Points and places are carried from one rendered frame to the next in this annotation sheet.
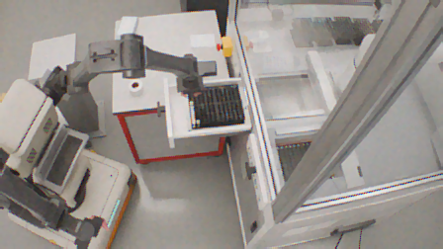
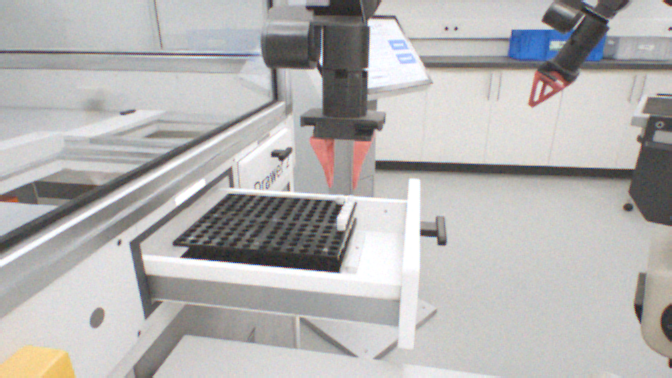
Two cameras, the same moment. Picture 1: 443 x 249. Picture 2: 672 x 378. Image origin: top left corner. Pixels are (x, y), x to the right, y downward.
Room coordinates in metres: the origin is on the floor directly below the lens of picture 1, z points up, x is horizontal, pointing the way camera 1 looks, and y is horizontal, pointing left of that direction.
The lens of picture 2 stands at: (1.25, 0.36, 1.17)
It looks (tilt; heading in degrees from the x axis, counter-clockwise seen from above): 22 degrees down; 205
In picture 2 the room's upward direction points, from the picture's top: straight up
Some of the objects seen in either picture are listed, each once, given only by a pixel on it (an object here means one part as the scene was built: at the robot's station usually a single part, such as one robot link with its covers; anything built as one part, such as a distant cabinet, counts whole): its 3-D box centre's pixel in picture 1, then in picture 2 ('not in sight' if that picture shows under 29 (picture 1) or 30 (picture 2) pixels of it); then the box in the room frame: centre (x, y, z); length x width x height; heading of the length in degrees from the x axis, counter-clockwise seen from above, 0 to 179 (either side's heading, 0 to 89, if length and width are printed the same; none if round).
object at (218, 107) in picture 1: (215, 107); (275, 238); (0.78, 0.03, 0.87); 0.22 x 0.18 x 0.06; 105
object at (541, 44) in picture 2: not in sight; (553, 44); (-2.69, 0.39, 1.01); 0.61 x 0.41 x 0.22; 108
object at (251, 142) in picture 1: (256, 172); (269, 166); (0.51, -0.16, 0.87); 0.29 x 0.02 x 0.11; 15
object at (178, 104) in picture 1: (217, 108); (270, 241); (0.79, 0.03, 0.86); 0.40 x 0.26 x 0.06; 105
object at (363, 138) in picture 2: not in sight; (345, 154); (0.76, 0.14, 1.01); 0.07 x 0.07 x 0.09; 15
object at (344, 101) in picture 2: (189, 80); (344, 99); (0.76, 0.14, 1.08); 0.10 x 0.07 x 0.07; 105
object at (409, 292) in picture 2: (168, 112); (410, 248); (0.73, 0.23, 0.87); 0.29 x 0.02 x 0.11; 15
